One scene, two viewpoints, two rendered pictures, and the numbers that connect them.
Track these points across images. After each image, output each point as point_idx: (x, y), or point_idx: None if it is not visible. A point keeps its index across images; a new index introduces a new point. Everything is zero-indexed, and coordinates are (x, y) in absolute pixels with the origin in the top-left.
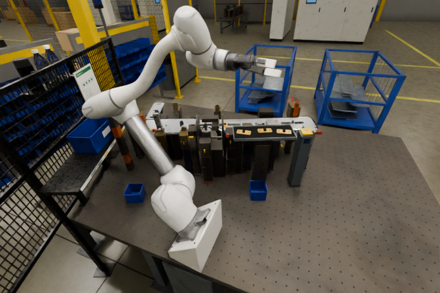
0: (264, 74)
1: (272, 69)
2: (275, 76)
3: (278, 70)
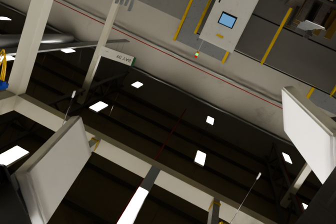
0: (328, 136)
1: (306, 157)
2: (298, 95)
3: (289, 132)
